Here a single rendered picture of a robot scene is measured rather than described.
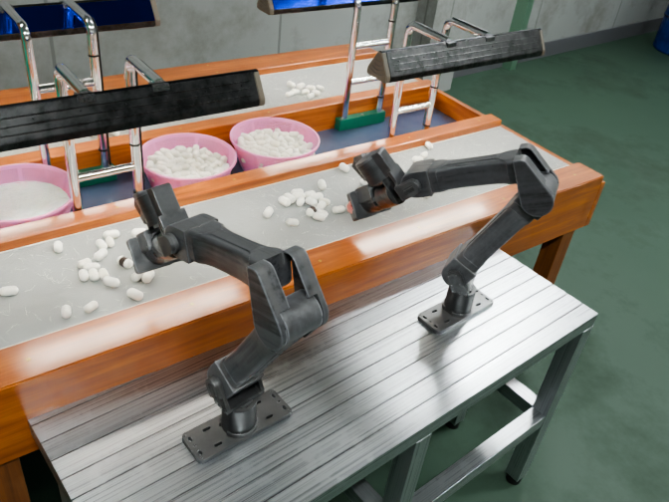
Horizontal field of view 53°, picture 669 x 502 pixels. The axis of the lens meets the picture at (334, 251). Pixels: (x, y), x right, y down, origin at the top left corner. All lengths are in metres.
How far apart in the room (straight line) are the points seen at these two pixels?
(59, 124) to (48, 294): 0.35
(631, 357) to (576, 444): 0.55
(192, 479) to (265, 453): 0.13
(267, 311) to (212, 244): 0.16
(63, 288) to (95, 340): 0.20
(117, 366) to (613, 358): 1.93
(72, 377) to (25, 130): 0.46
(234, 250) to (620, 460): 1.68
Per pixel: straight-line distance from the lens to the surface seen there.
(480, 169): 1.37
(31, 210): 1.76
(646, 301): 3.11
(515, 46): 2.06
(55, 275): 1.52
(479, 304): 1.62
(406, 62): 1.77
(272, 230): 1.63
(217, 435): 1.25
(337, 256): 1.52
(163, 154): 1.97
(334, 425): 1.29
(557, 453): 2.30
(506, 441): 1.83
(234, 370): 1.12
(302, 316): 0.94
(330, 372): 1.38
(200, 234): 1.05
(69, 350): 1.30
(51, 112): 1.36
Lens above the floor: 1.66
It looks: 36 degrees down
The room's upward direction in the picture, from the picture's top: 8 degrees clockwise
